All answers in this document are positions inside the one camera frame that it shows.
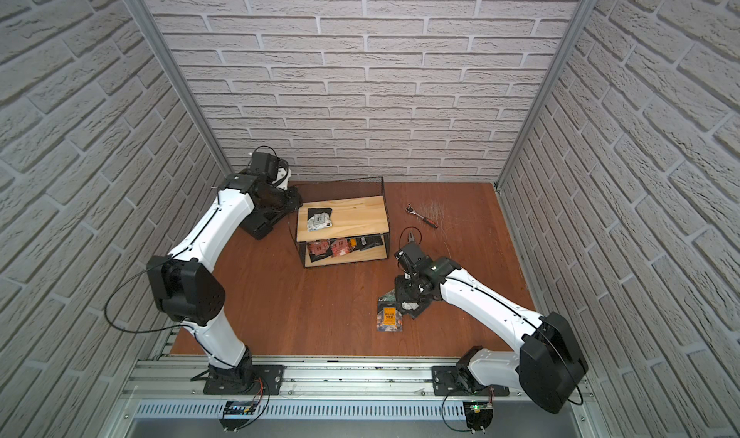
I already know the green tea bag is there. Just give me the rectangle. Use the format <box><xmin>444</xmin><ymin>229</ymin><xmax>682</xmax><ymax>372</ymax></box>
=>
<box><xmin>378</xmin><ymin>291</ymin><xmax>396</xmax><ymax>308</ymax></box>

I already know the orange label tea bag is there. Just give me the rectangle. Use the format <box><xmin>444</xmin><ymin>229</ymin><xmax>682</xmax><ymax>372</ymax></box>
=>
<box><xmin>376</xmin><ymin>306</ymin><xmax>404</xmax><ymax>332</ymax></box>

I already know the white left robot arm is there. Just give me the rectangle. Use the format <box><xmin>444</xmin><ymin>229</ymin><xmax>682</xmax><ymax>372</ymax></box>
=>
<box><xmin>146</xmin><ymin>168</ymin><xmax>301</xmax><ymax>376</ymax></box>

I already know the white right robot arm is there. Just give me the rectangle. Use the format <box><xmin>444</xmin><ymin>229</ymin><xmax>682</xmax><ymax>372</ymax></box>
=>
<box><xmin>394</xmin><ymin>249</ymin><xmax>589</xmax><ymax>414</ymax></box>

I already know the red tea bag lower shelf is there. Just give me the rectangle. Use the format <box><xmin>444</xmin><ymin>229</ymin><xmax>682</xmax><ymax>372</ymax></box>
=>
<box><xmin>306</xmin><ymin>239</ymin><xmax>333</xmax><ymax>262</ymax></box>

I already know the black tea bag lower shelf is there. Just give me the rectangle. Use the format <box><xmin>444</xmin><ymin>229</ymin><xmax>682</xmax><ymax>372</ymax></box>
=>
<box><xmin>349</xmin><ymin>235</ymin><xmax>385</xmax><ymax>251</ymax></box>

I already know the right controller board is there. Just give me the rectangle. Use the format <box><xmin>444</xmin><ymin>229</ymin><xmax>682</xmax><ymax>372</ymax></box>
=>
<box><xmin>462</xmin><ymin>401</ymin><xmax>494</xmax><ymax>433</ymax></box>

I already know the controller board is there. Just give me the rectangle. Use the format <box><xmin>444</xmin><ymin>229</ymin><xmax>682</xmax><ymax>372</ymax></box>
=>
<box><xmin>462</xmin><ymin>401</ymin><xmax>494</xmax><ymax>433</ymax></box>
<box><xmin>219</xmin><ymin>401</ymin><xmax>263</xmax><ymax>431</ymax></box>

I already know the left controller board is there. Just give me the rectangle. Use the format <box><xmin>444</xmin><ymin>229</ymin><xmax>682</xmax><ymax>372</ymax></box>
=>
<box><xmin>219</xmin><ymin>401</ymin><xmax>263</xmax><ymax>431</ymax></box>

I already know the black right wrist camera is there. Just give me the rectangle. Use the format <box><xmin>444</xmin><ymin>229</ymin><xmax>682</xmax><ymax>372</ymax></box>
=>
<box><xmin>394</xmin><ymin>243</ymin><xmax>433</xmax><ymax>275</ymax></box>

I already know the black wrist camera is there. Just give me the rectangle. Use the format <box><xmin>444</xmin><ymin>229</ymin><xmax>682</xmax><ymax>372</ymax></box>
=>
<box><xmin>245</xmin><ymin>152</ymin><xmax>287</xmax><ymax>185</ymax></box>
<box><xmin>394</xmin><ymin>243</ymin><xmax>433</xmax><ymax>275</ymax></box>

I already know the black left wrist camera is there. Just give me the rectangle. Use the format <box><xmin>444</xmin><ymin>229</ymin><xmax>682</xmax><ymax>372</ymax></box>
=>
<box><xmin>245</xmin><ymin>152</ymin><xmax>287</xmax><ymax>185</ymax></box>

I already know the wooden two-tier wire shelf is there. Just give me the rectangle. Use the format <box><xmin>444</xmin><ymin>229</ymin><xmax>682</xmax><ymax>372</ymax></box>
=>
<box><xmin>291</xmin><ymin>176</ymin><xmax>390</xmax><ymax>268</ymax></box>

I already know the red handled ratchet wrench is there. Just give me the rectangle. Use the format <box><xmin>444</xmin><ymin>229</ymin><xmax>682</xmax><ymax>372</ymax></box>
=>
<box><xmin>406</xmin><ymin>204</ymin><xmax>439</xmax><ymax>229</ymax></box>

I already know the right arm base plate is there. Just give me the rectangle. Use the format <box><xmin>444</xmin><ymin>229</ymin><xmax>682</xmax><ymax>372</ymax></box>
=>
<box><xmin>431</xmin><ymin>366</ymin><xmax>510</xmax><ymax>398</ymax></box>

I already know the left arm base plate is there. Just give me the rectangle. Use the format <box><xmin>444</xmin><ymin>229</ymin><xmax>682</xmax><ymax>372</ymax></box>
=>
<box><xmin>203</xmin><ymin>364</ymin><xmax>285</xmax><ymax>396</ymax></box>

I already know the aluminium mounting rail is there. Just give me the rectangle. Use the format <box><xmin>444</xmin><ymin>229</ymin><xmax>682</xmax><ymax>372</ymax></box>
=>
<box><xmin>118</xmin><ymin>355</ymin><xmax>597</xmax><ymax>403</ymax></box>

